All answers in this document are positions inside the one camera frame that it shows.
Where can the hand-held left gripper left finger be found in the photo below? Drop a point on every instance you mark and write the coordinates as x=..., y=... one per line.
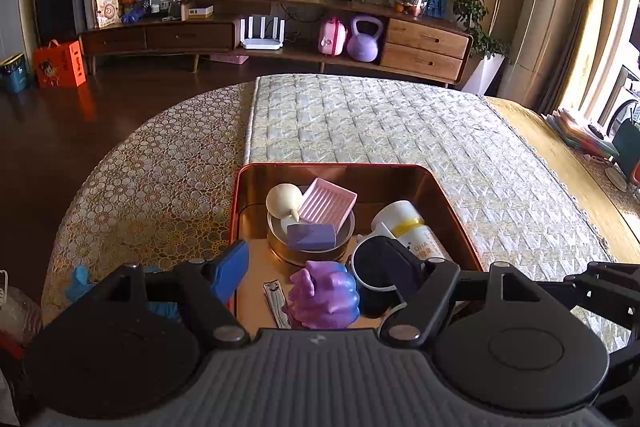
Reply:
x=231, y=267

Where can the red-rimmed copper tray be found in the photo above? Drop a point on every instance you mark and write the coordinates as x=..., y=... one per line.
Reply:
x=400, y=187

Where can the pink toy suitcase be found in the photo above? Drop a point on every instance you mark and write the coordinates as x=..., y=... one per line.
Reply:
x=332, y=39

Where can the white plastic bag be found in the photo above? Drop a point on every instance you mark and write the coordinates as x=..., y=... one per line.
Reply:
x=17, y=314

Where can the small white and yellow box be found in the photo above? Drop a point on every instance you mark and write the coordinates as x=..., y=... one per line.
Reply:
x=196, y=12

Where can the lace circle-pattern tablecloth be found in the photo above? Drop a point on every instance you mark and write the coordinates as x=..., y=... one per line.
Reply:
x=150, y=187

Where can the cream standing air conditioner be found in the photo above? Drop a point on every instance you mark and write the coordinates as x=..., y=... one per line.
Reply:
x=542, y=7

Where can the washing machine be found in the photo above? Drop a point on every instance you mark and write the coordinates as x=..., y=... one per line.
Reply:
x=627, y=102

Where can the yellow table mat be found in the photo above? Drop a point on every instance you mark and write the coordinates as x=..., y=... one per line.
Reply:
x=550, y=157

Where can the silver nail clipper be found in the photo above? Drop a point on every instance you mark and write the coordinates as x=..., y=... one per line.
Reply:
x=276, y=302

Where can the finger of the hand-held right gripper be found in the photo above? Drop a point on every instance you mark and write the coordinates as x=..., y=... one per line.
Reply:
x=600, y=297

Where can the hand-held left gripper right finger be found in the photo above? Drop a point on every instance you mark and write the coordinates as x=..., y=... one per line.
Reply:
x=412, y=277

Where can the white-framed dark goggles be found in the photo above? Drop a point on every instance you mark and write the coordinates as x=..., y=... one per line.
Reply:
x=375, y=259

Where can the wooden television cabinet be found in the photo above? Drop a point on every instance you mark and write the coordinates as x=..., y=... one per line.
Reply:
x=425, y=49

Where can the white router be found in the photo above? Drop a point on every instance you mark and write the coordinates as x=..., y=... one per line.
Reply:
x=262, y=42

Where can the purple toy figure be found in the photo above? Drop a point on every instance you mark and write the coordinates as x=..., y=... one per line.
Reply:
x=325, y=297

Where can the orange gift box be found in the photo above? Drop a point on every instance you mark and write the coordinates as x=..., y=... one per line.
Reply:
x=59, y=67

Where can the quilted white table mat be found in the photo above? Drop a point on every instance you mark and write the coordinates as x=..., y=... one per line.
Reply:
x=375, y=122

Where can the purple kettlebell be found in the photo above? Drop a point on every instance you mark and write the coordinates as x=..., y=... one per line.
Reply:
x=364, y=44

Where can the white bottle with yellow label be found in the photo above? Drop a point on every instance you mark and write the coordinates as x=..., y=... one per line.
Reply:
x=415, y=237

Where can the yellow curtain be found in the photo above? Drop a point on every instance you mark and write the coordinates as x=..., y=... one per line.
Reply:
x=597, y=32

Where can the cream onion-shaped toy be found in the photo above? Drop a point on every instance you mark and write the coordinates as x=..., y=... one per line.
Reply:
x=282, y=202

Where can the purple rectangular block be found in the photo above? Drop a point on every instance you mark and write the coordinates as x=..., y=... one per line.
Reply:
x=311, y=237

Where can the pink soap dish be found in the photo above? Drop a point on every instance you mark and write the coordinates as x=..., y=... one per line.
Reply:
x=327, y=202

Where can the teal bin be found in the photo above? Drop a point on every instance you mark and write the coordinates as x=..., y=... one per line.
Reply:
x=14, y=74

